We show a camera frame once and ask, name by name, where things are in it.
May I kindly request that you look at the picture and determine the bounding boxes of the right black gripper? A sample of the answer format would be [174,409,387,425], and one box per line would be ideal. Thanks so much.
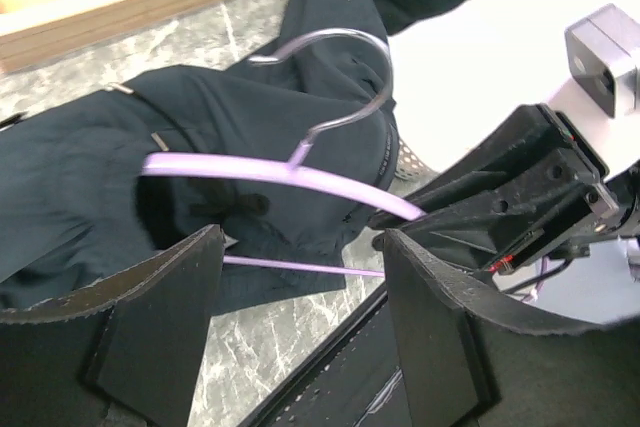
[369,104,620,281]

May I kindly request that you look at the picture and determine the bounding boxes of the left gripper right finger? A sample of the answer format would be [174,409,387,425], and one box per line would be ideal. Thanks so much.
[383,230,639,420]

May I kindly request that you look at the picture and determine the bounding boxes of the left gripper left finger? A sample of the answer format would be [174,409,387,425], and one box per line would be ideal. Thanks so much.
[1,226,224,422]

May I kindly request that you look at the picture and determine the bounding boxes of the purple hanger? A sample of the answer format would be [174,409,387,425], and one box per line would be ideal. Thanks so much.
[139,29,429,279]

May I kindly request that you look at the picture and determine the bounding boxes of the dark navy shorts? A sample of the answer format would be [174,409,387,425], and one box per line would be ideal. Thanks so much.
[1,0,422,310]

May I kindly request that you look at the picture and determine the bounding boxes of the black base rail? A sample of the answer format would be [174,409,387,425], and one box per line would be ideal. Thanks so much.
[239,285,411,427]

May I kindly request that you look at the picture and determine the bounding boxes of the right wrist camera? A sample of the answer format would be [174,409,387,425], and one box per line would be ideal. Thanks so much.
[564,4,639,119]

